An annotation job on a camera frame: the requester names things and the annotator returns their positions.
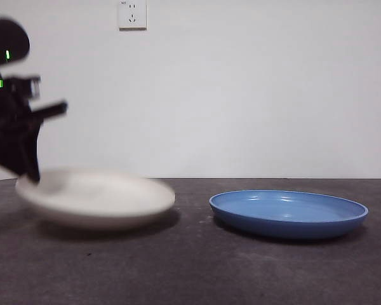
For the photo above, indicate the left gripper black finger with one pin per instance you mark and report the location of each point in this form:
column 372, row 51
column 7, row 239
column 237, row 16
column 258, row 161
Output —
column 19, row 149

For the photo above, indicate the blue plate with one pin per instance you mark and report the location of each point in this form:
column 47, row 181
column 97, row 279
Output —
column 289, row 211

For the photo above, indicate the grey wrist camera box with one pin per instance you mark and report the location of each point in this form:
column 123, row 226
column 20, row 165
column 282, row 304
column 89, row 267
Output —
column 34, row 86

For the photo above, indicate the white wall power outlet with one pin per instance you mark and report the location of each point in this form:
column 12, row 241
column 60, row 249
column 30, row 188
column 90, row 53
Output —
column 132, row 16

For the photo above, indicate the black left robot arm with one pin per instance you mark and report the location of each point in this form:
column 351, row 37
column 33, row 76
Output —
column 6, row 35

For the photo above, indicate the white plate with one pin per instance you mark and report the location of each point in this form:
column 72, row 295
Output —
column 98, row 198

